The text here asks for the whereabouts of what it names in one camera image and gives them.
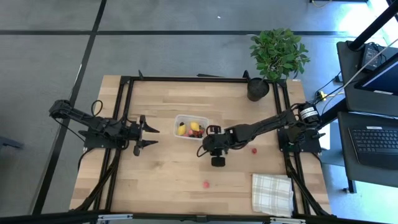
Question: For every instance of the black plant pot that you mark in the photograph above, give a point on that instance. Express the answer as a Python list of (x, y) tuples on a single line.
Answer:
[(258, 89)]

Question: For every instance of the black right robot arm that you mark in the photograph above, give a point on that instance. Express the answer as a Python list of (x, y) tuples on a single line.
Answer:
[(264, 126)]

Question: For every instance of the black computer screen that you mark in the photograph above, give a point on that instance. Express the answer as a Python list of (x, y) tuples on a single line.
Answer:
[(382, 77)]

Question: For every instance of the dark grey desk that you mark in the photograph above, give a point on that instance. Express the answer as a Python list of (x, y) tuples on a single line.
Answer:
[(351, 102), (345, 161)]

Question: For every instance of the green leafy plant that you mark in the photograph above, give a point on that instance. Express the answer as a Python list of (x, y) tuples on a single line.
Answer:
[(278, 53)]

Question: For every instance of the plaid kitchen cloth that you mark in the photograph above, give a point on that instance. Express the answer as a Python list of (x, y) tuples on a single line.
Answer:
[(272, 194)]

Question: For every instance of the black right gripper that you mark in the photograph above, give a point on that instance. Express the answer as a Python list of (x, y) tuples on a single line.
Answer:
[(217, 143)]

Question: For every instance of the red toy strawberry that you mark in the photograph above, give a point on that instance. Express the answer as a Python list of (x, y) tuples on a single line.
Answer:
[(200, 131)]

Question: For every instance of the red toy raspberry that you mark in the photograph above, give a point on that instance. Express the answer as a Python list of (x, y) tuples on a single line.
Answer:
[(254, 151)]

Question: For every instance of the black pole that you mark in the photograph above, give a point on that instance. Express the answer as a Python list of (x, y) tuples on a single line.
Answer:
[(373, 25)]

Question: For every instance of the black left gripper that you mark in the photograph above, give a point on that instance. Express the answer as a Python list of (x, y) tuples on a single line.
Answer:
[(135, 133)]

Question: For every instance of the yellow plug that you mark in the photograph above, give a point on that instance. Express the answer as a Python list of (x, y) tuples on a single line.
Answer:
[(322, 94)]

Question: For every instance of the black keyboard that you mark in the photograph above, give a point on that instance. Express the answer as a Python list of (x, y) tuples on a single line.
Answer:
[(373, 146)]

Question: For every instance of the black power adapter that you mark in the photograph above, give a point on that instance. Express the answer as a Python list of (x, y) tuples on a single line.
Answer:
[(371, 56)]

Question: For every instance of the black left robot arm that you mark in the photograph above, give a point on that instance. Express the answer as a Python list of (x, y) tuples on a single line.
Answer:
[(81, 116)]

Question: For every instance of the grey chair leg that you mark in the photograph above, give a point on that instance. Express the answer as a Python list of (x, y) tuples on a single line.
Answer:
[(9, 143)]

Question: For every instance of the pink toy berry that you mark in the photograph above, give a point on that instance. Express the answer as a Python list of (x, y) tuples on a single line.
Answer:
[(206, 184), (190, 132)]

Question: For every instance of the black aluminium table frame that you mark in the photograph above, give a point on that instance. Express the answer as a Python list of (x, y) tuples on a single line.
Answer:
[(202, 79)]

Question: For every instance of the clear plastic tupperware container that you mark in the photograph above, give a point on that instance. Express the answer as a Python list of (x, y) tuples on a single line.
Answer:
[(186, 119)]

